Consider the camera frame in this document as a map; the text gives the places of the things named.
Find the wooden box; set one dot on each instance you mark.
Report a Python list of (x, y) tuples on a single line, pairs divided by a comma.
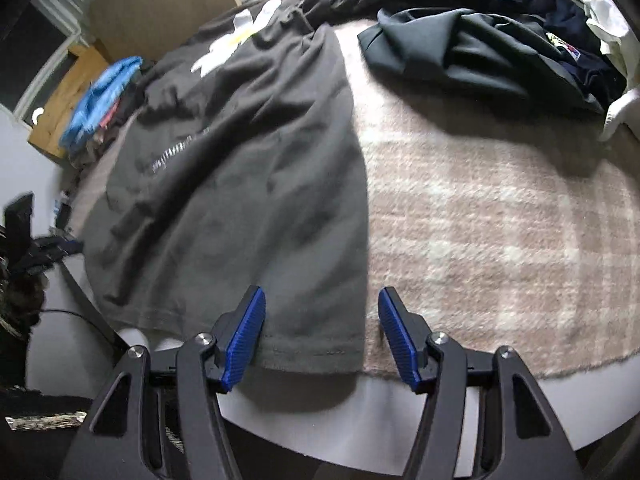
[(55, 110)]

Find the white garment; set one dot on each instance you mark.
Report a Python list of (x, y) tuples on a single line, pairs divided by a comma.
[(605, 15)]

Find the wooden headboard panel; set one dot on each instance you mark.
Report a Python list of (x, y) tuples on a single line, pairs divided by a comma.
[(160, 5)]

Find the white table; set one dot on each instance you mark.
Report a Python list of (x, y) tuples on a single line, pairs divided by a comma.
[(325, 410)]

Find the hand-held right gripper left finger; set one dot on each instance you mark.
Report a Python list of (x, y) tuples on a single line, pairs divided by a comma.
[(245, 340)]

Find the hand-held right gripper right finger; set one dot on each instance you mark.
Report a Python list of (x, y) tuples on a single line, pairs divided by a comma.
[(400, 340)]

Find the dark green garment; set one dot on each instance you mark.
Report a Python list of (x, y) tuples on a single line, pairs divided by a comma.
[(475, 50)]

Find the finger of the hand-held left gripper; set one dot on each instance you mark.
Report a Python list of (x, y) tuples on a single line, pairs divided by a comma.
[(55, 251)]

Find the grey flower print t-shirt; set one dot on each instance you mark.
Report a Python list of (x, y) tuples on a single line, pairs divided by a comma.
[(240, 160)]

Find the blue striped garment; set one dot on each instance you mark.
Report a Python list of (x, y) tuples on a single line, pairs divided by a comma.
[(95, 105)]

